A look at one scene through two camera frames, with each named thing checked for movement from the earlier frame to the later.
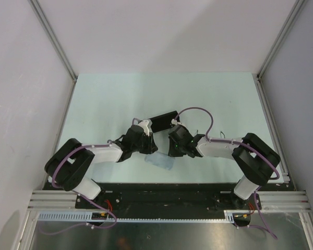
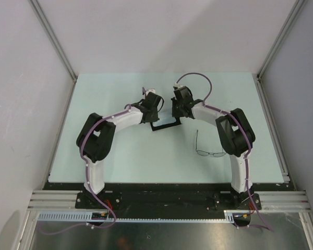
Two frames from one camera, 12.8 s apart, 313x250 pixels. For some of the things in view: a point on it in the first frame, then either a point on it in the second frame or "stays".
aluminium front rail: x=270 y=200 stays
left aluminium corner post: x=40 y=14 stays
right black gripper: x=172 y=152 -> x=175 y=113
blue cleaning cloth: x=161 y=160 -> x=165 y=117
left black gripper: x=151 y=147 -> x=154 y=117
